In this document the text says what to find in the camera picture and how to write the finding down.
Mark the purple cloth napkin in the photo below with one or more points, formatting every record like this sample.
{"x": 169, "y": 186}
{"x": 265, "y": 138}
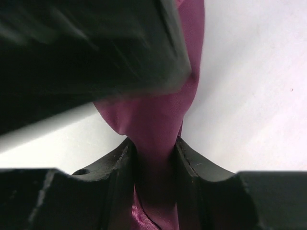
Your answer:
{"x": 153, "y": 125}

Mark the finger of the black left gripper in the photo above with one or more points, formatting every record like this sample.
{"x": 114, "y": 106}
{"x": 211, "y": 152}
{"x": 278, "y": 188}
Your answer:
{"x": 56, "y": 55}

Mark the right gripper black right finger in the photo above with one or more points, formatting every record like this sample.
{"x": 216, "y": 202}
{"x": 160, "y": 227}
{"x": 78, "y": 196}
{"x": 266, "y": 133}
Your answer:
{"x": 210, "y": 197}

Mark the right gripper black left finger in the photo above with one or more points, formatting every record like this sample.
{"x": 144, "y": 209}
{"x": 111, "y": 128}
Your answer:
{"x": 96, "y": 197}

